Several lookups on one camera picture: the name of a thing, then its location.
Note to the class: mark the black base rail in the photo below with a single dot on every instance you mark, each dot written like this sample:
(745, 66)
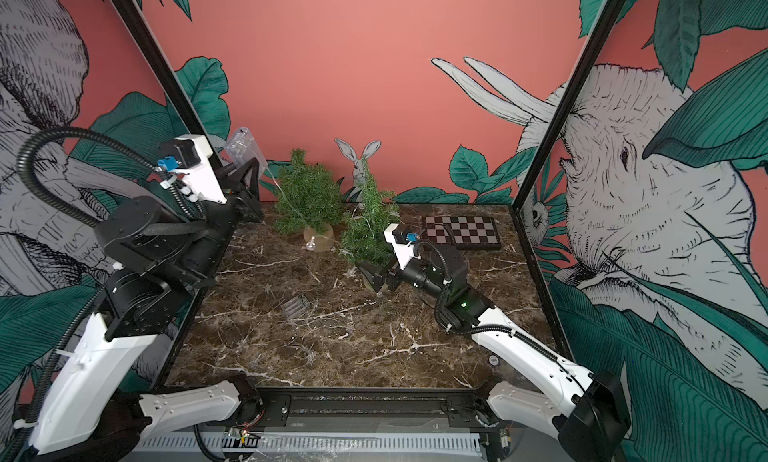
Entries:
(462, 408)

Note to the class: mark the mini christmas tree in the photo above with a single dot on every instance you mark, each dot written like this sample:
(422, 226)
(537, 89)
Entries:
(363, 239)
(308, 202)

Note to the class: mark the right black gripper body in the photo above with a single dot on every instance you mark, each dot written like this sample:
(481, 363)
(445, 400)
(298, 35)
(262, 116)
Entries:
(399, 277)

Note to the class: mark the black left frame post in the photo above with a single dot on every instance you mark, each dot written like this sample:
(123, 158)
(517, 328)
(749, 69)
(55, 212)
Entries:
(193, 94)

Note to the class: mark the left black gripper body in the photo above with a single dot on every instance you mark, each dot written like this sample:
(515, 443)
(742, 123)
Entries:
(244, 211)

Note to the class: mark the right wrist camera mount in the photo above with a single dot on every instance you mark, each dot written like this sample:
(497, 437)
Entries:
(402, 238)

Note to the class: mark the clear string light battery box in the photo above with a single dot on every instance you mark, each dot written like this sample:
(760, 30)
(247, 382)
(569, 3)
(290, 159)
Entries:
(242, 148)

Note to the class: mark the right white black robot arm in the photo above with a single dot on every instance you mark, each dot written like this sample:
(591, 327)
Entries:
(585, 411)

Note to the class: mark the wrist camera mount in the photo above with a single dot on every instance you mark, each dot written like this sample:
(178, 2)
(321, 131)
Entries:
(188, 157)
(402, 238)

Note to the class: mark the black right frame post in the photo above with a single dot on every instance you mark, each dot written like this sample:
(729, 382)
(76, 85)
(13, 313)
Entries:
(600, 32)

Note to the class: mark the small chessboard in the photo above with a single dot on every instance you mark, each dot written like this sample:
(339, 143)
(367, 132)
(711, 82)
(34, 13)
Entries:
(462, 232)

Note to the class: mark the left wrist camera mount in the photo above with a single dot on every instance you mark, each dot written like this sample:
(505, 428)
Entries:
(188, 157)

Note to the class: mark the white perforated strip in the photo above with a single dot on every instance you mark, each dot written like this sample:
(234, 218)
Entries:
(438, 443)

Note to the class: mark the black frame post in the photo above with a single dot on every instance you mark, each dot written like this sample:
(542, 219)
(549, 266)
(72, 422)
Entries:
(600, 32)
(193, 94)

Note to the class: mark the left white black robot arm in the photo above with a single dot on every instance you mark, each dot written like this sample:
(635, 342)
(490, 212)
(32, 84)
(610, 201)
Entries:
(164, 258)

